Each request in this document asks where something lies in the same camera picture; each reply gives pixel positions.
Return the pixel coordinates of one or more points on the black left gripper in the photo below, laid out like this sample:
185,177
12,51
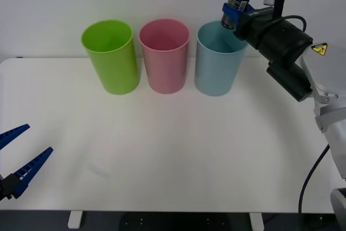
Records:
2,187

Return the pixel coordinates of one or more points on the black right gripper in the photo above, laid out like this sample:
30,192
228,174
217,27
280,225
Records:
254,25

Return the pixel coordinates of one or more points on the silver and black right arm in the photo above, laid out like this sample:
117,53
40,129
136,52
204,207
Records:
289,47

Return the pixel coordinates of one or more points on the pale blue plastic bin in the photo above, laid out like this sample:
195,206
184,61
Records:
216,68

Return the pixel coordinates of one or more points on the white table leg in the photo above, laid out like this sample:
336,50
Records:
74,219
256,221

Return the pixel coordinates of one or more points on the pink plastic bin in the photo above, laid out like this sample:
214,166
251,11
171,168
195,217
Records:
165,63

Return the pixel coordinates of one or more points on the yellow-green plastic bin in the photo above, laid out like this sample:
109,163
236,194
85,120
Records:
113,63

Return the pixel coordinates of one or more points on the grey robot torso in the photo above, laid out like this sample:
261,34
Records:
339,209

